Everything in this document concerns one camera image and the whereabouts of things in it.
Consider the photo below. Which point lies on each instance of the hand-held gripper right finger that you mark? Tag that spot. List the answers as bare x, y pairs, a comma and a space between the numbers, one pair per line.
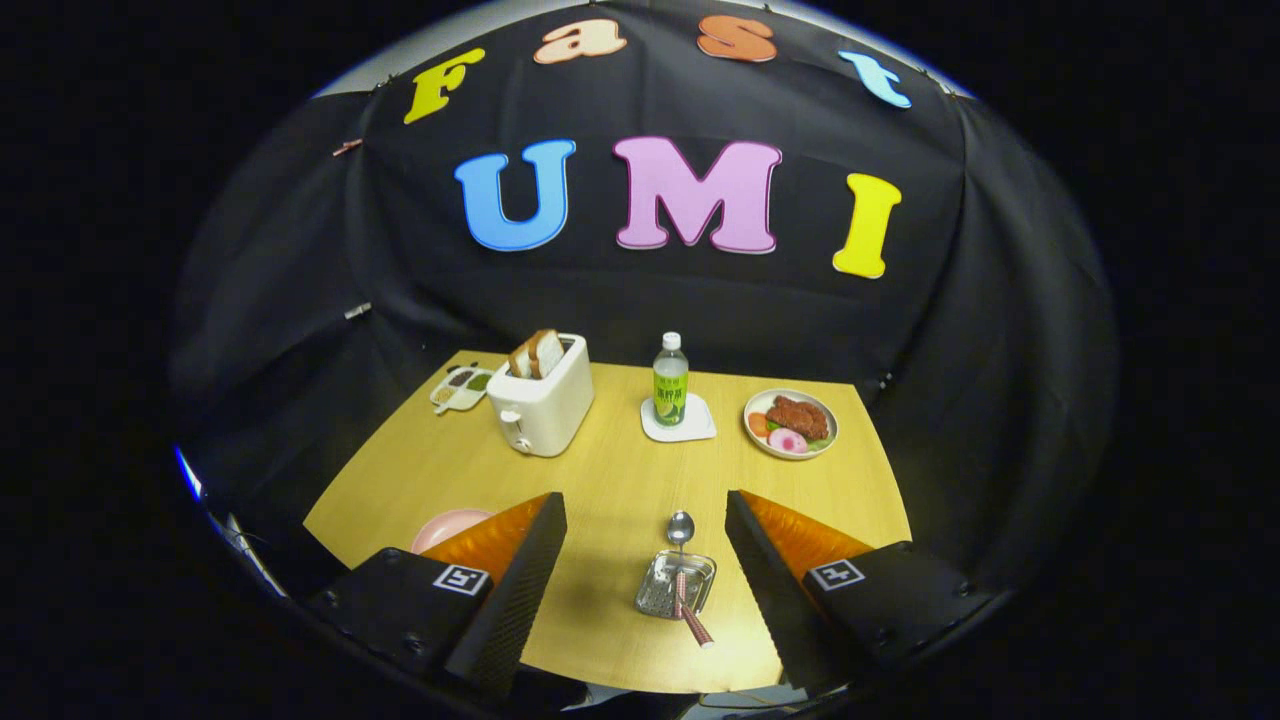
770, 590

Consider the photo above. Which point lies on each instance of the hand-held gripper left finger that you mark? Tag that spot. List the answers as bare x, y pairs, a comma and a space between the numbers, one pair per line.
515, 600

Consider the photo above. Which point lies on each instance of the fried meat cutlet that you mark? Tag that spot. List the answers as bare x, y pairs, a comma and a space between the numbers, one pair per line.
798, 416

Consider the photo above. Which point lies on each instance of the black backdrop cloth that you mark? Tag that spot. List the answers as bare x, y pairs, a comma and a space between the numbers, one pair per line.
600, 290

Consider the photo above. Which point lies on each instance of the white toaster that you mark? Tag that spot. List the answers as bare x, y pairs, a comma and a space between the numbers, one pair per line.
545, 410

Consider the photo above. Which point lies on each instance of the white condiment tray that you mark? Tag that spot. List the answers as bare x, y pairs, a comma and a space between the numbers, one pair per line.
460, 390

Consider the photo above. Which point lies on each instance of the pink radish slice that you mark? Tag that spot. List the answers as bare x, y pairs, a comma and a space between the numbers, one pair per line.
787, 441

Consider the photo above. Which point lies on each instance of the white food plate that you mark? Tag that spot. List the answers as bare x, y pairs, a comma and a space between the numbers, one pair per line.
825, 445

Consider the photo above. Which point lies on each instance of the toast bread slice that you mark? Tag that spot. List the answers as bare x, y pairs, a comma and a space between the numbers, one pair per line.
548, 352
520, 358

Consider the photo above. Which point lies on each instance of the orange carrot slice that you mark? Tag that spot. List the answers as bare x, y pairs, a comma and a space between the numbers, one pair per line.
758, 424

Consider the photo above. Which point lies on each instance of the white coaster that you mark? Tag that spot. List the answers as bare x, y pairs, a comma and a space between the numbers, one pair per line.
700, 430

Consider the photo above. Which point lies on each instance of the silver clip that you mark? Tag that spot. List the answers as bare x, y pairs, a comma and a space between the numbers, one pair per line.
357, 311

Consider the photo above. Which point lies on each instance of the pink plate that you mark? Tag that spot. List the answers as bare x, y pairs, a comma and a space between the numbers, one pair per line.
445, 525

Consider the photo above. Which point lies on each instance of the red clip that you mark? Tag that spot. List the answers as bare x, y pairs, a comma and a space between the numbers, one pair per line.
347, 147

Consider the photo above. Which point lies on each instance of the green label drink bottle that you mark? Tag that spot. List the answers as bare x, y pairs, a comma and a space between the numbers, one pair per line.
670, 395

